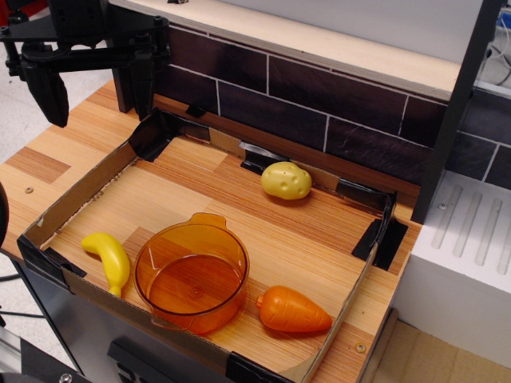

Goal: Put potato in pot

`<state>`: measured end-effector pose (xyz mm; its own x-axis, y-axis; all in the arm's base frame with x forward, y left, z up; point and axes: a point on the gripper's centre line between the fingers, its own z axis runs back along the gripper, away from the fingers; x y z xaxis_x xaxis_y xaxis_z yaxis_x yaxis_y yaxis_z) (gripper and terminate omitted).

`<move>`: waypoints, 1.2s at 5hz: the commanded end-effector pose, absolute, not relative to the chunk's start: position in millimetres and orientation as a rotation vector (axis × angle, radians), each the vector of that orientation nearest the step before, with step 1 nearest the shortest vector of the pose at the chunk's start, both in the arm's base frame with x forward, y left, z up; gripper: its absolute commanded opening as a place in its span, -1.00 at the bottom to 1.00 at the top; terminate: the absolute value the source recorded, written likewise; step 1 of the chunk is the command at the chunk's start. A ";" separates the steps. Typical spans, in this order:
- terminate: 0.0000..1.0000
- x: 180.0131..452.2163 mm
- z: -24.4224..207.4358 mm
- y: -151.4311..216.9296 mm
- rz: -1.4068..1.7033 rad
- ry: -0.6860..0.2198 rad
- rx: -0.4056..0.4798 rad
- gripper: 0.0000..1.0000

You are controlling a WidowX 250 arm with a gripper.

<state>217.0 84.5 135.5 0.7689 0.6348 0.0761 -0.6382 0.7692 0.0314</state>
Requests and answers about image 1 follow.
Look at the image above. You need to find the white toy sink drainboard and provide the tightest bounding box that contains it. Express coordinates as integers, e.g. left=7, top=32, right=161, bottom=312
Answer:
left=394, top=172, right=510, bottom=367

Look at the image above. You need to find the yellow plastic toy banana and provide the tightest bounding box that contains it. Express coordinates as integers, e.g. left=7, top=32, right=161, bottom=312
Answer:
left=81, top=232, right=131, bottom=298

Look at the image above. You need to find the orange transparent plastic pot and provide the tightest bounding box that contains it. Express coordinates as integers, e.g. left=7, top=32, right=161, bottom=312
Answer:
left=134, top=213, right=250, bottom=334

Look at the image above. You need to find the yellow plastic toy potato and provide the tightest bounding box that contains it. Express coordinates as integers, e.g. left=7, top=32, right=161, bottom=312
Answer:
left=261, top=162, right=312, bottom=200

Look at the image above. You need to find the orange plastic toy carrot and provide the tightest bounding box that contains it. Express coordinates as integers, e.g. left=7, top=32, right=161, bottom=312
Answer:
left=255, top=286, right=333, bottom=333

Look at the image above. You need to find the wooden shelf with dark posts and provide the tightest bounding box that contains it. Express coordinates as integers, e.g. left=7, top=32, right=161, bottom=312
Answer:
left=106, top=0, right=505, bottom=224

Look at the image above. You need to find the grey toy kitchen cabinet front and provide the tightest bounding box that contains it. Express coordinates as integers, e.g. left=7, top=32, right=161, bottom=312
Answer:
left=13, top=262, right=227, bottom=382

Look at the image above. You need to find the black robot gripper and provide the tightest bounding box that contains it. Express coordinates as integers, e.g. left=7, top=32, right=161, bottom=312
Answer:
left=1, top=1, right=170, bottom=128

